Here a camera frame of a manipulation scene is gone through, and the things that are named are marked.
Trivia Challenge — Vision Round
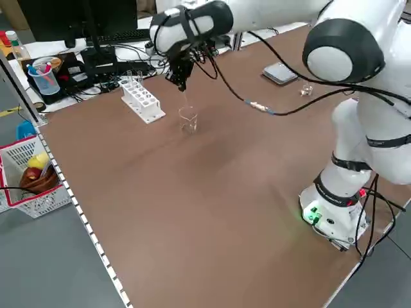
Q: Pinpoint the white test tube rack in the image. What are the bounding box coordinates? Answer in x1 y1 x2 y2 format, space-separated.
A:
120 78 167 125

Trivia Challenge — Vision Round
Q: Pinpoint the brown wooden bowl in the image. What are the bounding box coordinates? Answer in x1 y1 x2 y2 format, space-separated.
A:
19 166 61 195

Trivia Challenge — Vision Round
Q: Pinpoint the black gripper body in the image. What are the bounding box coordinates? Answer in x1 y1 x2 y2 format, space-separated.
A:
166 41 196 71

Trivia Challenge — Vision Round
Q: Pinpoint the black monitor stand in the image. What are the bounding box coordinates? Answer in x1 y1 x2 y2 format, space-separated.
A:
78 0 119 76

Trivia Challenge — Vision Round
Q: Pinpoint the yellow lemon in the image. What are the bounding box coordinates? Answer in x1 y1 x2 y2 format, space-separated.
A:
26 151 50 170

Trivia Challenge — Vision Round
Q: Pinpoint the blue plastic container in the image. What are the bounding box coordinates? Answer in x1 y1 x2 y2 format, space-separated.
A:
15 121 37 141

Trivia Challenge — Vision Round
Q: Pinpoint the plastic bottle white cap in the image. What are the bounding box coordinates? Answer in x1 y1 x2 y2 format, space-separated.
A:
4 30 32 62

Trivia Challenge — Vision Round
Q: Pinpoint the small glass beaker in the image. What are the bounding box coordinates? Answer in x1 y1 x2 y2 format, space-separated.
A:
299 80 315 98

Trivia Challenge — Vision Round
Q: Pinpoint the large glass beaker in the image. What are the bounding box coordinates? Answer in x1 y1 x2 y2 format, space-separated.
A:
178 106 199 135

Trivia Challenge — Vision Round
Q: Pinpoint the black keyboard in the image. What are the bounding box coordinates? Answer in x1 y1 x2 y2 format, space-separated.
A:
85 28 155 46

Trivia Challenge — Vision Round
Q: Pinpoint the black computer monitor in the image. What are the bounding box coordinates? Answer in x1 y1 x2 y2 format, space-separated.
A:
17 0 139 42

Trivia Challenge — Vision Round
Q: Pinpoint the aluminium frame post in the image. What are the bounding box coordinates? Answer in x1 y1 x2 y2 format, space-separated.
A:
231 30 245 52
0 51 49 126

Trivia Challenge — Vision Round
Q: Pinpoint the silver digital balance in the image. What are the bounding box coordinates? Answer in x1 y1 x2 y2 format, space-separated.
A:
260 62 300 87

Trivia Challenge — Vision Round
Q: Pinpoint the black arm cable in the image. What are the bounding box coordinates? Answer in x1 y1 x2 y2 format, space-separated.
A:
192 30 411 116

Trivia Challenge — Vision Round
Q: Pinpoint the black power supply unit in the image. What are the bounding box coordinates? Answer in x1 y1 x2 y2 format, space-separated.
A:
208 34 232 49

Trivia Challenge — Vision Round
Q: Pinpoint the white basket red rim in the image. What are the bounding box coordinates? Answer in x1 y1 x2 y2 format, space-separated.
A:
0 134 73 219

